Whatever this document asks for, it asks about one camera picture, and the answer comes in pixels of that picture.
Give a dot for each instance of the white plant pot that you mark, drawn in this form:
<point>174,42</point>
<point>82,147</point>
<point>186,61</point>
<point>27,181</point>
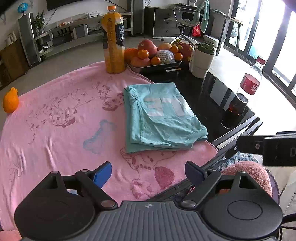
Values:
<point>201,59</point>

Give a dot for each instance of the cola bottle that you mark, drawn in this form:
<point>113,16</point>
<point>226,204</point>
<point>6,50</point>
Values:
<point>244,94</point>

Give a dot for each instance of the silver tv stand shelf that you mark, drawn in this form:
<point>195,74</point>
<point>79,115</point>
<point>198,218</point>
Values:
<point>62,35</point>

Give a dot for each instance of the lone orange mandarin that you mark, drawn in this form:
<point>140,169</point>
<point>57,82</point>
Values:
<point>11,100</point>

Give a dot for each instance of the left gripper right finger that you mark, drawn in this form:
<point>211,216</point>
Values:
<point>203,181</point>

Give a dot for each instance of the red apple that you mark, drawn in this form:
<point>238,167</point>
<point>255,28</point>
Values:
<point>149,46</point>

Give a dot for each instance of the teal t-shirt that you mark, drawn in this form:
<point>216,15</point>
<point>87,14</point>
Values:
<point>159,118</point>

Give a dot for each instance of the office chair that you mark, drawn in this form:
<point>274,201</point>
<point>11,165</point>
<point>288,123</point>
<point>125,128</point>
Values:
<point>200,18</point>

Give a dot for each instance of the pink dog-print towel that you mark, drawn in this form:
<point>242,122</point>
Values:
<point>75,122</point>

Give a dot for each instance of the orange juice bottle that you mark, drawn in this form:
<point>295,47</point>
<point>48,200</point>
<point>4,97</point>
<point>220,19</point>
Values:
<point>113,41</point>

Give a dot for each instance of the brown wooden cabinet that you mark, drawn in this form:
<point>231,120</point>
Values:
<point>13,63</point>

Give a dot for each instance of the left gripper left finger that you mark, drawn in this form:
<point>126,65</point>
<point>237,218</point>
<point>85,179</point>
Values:
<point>91,183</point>

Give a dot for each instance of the metal fruit tray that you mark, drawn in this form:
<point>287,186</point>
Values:
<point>155,68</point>

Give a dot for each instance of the blue globe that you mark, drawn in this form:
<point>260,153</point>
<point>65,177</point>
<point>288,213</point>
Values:
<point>22,8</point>

